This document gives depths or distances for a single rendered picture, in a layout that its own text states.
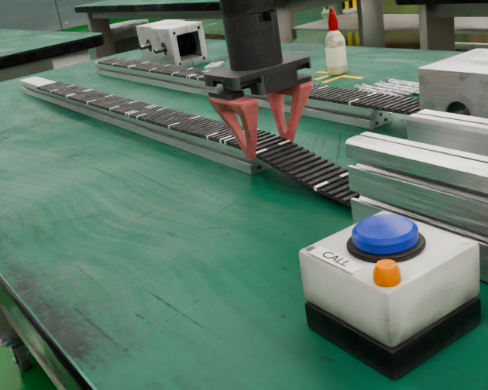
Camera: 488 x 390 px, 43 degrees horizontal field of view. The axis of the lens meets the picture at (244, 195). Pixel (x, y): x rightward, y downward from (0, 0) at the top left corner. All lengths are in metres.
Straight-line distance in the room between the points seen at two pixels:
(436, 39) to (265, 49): 1.89
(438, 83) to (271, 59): 0.18
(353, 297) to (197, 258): 0.21
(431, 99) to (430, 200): 0.25
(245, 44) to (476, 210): 0.31
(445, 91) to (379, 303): 0.37
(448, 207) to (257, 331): 0.16
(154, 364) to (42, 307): 0.14
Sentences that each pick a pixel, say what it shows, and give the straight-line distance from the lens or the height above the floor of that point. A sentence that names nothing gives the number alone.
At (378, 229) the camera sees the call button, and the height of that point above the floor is 0.85.
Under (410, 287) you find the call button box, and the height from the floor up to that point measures 0.84.
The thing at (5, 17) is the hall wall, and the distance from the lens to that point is 11.76.
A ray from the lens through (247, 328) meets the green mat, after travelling 0.44.
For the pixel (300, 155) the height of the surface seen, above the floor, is 0.80.
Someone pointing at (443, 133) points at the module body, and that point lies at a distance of 0.55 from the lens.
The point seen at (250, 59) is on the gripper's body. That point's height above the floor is 0.92.
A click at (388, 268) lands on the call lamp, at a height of 0.85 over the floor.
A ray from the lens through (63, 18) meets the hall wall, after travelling 12.06.
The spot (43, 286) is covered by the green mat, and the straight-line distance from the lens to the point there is 0.57.
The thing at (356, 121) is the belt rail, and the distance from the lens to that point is 0.84.
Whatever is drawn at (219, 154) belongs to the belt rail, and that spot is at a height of 0.79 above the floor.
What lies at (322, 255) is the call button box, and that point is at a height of 0.84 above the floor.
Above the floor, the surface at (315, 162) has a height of 0.80.
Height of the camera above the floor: 1.02
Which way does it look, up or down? 22 degrees down
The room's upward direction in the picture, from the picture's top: 9 degrees counter-clockwise
